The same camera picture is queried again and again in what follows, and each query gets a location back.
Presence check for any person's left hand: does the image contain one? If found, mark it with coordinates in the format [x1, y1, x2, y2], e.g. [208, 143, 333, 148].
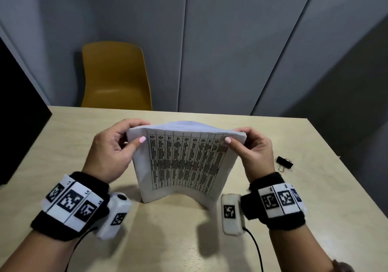
[82, 118, 151, 184]

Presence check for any person's right hand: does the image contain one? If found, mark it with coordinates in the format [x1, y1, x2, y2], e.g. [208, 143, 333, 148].
[224, 126, 276, 184]

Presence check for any black binder clip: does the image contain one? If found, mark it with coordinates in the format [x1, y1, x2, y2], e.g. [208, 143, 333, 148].
[276, 156, 294, 173]

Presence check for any pile of printed papers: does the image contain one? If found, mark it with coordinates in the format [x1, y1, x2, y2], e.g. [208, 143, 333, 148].
[126, 120, 248, 210]

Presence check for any person's left forearm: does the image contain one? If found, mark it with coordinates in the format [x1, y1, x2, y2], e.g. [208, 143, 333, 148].
[0, 231, 79, 272]

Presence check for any black right wristband with markers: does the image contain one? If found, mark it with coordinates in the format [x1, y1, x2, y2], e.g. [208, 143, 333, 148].
[241, 172, 307, 232]

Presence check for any black wristband with markers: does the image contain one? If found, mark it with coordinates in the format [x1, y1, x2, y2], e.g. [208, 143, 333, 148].
[241, 172, 307, 232]
[30, 171, 110, 242]

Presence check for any black left wristband with markers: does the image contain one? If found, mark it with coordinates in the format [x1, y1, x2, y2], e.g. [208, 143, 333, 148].
[30, 171, 110, 242]

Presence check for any yellow plastic chair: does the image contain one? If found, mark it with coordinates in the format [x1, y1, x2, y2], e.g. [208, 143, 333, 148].
[80, 41, 153, 111]

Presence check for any black monitor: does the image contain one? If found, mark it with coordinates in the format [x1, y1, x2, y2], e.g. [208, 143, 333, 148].
[0, 37, 53, 186]

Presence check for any brown scrunchie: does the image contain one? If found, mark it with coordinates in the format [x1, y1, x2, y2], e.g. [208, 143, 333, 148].
[332, 259, 355, 272]

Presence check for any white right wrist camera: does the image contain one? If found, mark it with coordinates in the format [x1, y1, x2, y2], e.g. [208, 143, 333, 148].
[220, 193, 246, 236]

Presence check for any black cable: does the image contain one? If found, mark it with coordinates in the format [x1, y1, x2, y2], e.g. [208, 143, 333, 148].
[64, 227, 98, 272]
[244, 227, 264, 272]

